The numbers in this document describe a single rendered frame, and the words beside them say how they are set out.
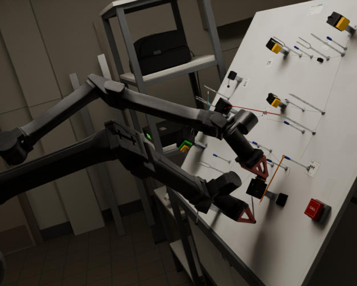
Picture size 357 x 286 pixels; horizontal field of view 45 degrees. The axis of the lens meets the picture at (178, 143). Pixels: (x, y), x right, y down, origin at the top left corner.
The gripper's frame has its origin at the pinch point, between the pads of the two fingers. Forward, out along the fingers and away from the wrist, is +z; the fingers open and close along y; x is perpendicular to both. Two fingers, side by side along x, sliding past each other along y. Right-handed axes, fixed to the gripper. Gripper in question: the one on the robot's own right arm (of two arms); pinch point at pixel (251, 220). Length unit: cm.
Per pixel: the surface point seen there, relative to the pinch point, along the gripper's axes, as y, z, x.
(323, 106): -7.0, -4.0, -43.7
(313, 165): -13.9, -0.5, -23.9
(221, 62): 86, -11, -66
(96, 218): 282, 37, 64
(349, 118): -21.3, -3.5, -40.0
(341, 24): -10, -16, -67
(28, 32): 269, -108, -43
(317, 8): 21, -11, -86
